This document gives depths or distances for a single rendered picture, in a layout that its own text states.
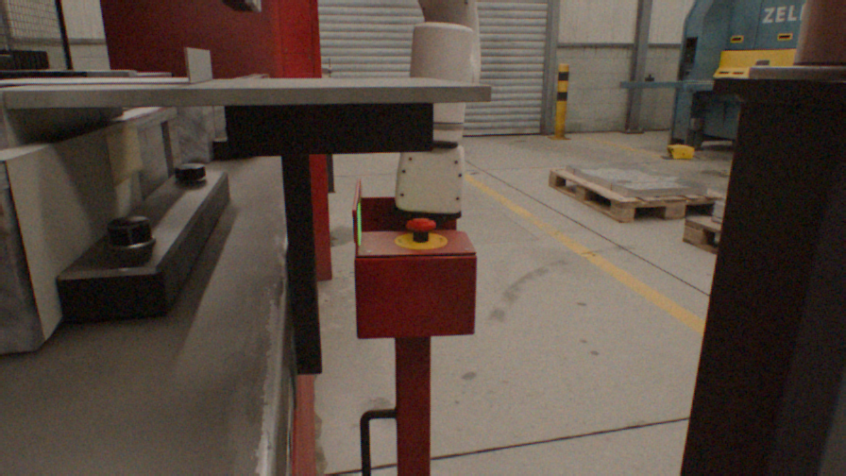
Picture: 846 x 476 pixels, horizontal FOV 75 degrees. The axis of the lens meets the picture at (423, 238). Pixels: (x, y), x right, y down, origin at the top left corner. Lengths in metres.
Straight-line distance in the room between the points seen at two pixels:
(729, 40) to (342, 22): 4.68
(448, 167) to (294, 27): 1.83
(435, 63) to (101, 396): 0.61
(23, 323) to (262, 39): 2.30
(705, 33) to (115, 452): 7.47
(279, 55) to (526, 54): 6.12
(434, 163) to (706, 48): 6.87
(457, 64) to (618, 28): 8.31
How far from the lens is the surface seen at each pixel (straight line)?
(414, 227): 0.74
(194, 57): 0.41
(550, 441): 1.70
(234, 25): 2.59
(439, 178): 0.82
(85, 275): 0.35
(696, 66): 7.53
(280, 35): 2.58
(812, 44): 0.61
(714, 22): 7.63
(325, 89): 0.33
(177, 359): 0.30
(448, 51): 0.79
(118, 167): 0.47
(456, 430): 1.71
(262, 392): 0.26
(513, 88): 8.32
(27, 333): 0.34
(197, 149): 0.87
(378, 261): 0.72
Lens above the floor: 1.01
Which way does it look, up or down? 17 degrees down
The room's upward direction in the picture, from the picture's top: straight up
